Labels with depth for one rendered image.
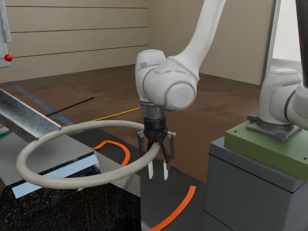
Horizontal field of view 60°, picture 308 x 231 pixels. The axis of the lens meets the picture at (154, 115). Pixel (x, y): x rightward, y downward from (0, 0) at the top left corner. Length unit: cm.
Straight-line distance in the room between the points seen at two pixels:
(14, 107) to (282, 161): 114
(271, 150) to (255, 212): 30
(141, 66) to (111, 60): 659
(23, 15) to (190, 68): 593
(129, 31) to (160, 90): 703
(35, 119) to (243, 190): 95
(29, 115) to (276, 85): 104
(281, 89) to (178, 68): 59
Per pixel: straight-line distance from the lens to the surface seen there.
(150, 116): 84
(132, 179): 130
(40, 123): 123
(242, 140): 120
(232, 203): 135
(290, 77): 118
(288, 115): 115
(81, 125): 118
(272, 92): 119
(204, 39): 73
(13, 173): 108
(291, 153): 115
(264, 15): 574
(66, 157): 111
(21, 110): 131
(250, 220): 134
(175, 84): 62
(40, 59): 661
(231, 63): 614
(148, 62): 79
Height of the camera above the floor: 137
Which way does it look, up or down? 21 degrees down
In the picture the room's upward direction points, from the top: straight up
